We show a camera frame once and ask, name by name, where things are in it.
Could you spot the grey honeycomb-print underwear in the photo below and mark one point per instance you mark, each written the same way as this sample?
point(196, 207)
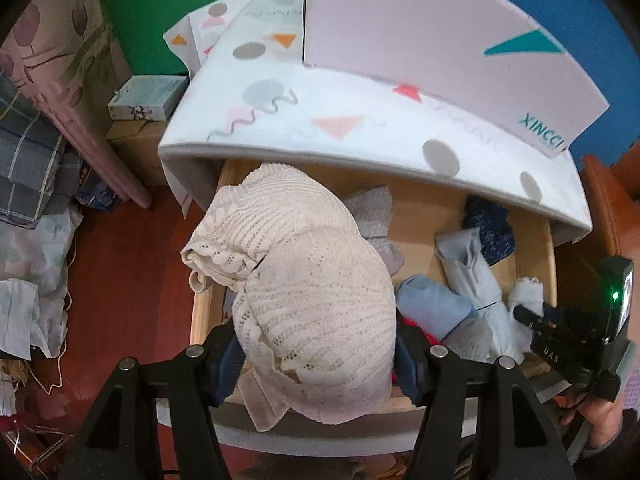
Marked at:
point(372, 210)

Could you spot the pink cardboard box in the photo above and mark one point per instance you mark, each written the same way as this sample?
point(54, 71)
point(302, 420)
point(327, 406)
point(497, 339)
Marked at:
point(425, 25)

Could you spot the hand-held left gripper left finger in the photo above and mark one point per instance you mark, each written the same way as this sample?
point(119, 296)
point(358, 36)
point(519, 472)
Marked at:
point(227, 367)

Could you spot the wooden drawer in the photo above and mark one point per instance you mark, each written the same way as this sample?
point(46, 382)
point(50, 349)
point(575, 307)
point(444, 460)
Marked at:
point(425, 210)

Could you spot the cream lace underwear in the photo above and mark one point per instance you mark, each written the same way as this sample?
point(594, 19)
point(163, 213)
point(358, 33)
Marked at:
point(310, 285)

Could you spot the pale blue-white underwear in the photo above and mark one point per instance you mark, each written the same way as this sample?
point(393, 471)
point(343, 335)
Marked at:
point(467, 265)

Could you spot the navy patterned underwear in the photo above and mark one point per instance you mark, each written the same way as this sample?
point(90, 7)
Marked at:
point(492, 230)

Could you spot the small white underwear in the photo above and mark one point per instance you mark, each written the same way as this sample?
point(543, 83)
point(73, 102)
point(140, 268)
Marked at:
point(527, 292)

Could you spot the blue packet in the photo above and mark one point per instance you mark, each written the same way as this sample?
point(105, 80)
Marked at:
point(97, 195)

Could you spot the red underwear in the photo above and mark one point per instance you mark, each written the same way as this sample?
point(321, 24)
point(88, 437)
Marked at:
point(412, 324)

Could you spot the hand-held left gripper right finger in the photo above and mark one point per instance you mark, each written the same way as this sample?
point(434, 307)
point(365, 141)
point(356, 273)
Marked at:
point(407, 367)

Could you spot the white shape-print cabinet cover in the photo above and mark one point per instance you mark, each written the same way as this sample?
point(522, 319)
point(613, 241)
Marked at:
point(300, 125)

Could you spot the orange wooden furniture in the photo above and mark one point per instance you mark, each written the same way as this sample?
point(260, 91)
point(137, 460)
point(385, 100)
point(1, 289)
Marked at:
point(605, 195)

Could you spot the brown cardboard box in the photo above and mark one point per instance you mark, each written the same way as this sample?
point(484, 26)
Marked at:
point(140, 150)

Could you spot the grey plaid bedding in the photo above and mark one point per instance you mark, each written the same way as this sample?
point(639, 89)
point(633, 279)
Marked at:
point(30, 160)

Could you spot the grey sock bundle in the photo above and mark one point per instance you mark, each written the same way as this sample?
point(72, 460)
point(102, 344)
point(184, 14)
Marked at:
point(467, 337)

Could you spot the light blue underwear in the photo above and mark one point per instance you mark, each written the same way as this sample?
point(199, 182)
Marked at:
point(430, 302)

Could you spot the person's right hand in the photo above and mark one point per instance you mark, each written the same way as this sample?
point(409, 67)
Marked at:
point(605, 425)

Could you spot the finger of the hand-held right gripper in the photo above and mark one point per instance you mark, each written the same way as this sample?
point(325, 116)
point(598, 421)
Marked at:
point(535, 321)

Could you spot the pink leaf-print curtain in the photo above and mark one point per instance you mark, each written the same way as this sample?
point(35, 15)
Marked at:
point(65, 50)

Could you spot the small white teal box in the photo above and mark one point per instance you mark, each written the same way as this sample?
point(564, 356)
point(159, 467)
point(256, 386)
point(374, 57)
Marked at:
point(150, 92)

